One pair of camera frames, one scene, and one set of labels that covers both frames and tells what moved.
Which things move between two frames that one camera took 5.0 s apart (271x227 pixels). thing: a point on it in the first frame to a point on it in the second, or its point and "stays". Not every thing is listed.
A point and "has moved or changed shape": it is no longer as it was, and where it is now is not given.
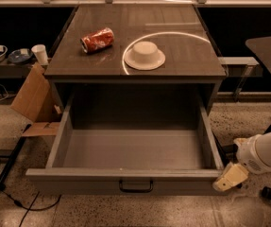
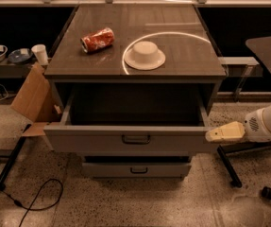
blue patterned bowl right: [19, 56] stays
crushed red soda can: [96, 41] stays
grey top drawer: [131, 145] has moved or changed shape
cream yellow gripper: [247, 154] to [254, 126]
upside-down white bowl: [144, 55] stays
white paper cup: [41, 51] stays
